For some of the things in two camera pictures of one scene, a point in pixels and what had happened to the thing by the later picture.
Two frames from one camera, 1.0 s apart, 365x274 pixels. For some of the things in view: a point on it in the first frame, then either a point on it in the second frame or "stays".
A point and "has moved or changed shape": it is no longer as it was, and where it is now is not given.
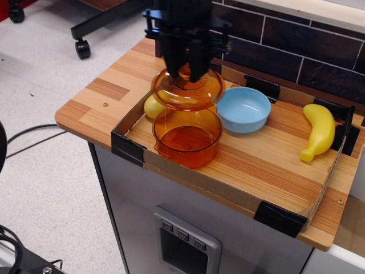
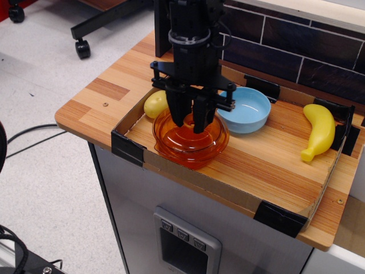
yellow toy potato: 157,103 stays
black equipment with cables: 26,261 stays
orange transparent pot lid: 182,93 has moved or changed shape
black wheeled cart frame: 16,14 stays
